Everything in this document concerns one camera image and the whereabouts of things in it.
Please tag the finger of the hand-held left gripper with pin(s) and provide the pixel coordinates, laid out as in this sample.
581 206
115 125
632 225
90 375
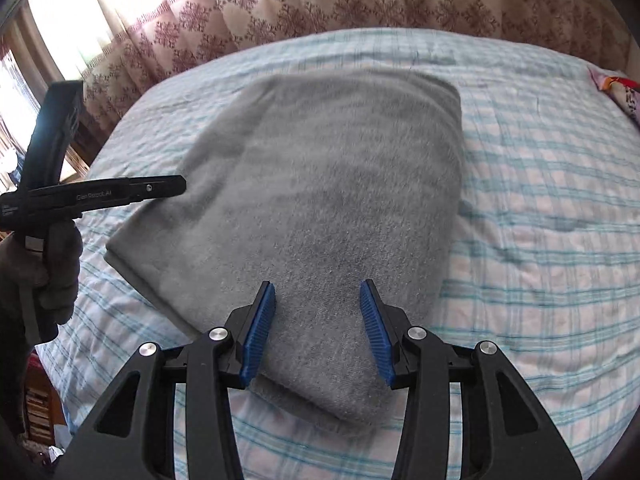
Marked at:
52 130
110 192

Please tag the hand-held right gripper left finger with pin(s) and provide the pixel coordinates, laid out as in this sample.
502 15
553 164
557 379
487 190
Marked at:
257 330

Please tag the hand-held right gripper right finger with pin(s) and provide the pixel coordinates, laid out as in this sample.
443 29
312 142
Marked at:
375 330

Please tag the grey pants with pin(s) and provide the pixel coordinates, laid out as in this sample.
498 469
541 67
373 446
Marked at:
325 200

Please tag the person's left hand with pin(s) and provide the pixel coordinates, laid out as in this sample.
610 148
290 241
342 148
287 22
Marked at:
62 270

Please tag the bed with checked sheet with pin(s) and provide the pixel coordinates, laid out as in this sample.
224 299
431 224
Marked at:
525 210

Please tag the colourful floral quilt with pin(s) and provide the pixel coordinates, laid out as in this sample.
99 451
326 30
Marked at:
622 90

